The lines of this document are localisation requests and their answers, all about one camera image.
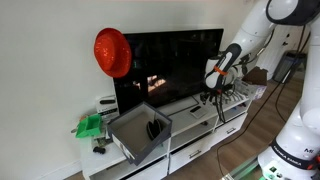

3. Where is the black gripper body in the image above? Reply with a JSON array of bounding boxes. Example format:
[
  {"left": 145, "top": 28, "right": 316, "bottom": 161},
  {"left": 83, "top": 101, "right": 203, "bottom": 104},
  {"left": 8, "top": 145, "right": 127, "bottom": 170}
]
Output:
[{"left": 200, "top": 84, "right": 235, "bottom": 104}]

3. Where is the grey gadget with buttons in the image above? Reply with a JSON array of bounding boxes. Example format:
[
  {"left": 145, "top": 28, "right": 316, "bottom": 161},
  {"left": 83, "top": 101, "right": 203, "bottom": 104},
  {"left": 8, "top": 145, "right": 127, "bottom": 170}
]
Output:
[{"left": 190, "top": 106, "right": 207, "bottom": 119}]

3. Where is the white tv cabinet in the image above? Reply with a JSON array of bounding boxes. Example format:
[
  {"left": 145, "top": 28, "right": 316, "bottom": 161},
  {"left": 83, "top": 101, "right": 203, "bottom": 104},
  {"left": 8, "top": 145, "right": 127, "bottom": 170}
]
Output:
[{"left": 80, "top": 95, "right": 251, "bottom": 180}]

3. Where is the striped cloth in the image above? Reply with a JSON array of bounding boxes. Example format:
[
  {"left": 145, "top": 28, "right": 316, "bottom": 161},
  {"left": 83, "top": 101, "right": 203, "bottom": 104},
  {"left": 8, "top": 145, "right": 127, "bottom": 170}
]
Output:
[{"left": 222, "top": 90, "right": 247, "bottom": 104}]

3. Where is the open cardboard box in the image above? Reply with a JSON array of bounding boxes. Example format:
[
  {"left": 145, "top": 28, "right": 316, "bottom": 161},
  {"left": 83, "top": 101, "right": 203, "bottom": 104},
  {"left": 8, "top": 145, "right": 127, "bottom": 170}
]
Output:
[{"left": 234, "top": 67, "right": 267, "bottom": 100}]

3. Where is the black flat screen television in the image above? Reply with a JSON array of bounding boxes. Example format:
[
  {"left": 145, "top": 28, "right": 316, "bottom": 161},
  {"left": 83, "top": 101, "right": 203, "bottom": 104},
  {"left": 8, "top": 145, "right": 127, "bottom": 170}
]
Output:
[{"left": 114, "top": 29, "right": 223, "bottom": 113}]

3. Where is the dark blue open box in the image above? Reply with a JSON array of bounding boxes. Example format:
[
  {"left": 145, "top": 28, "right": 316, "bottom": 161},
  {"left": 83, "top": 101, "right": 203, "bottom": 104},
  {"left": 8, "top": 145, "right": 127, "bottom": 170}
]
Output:
[{"left": 107, "top": 102, "right": 172, "bottom": 165}]

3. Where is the black trash bin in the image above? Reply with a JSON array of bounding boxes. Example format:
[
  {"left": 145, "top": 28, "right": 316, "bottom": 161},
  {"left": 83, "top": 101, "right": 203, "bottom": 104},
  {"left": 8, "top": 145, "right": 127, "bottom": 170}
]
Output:
[{"left": 272, "top": 51, "right": 307, "bottom": 84}]

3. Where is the white product box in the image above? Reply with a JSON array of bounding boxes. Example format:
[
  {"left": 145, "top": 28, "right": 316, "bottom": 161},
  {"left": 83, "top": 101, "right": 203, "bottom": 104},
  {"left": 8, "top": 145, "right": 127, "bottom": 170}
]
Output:
[{"left": 96, "top": 95, "right": 119, "bottom": 121}]

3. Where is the green plastic bin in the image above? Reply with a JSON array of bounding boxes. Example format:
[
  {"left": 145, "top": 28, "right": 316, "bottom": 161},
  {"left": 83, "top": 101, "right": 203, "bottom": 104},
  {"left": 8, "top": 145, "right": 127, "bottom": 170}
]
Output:
[{"left": 76, "top": 114, "right": 101, "bottom": 138}]

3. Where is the small black object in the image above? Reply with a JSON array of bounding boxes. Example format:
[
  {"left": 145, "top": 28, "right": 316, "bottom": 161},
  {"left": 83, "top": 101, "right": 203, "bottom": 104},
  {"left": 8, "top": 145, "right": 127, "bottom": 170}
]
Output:
[{"left": 93, "top": 146, "right": 106, "bottom": 154}]

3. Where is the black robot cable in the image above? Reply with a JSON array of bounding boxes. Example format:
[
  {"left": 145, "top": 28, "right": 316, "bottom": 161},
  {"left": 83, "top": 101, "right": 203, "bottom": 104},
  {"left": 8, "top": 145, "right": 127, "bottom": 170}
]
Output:
[{"left": 215, "top": 26, "right": 313, "bottom": 168}]

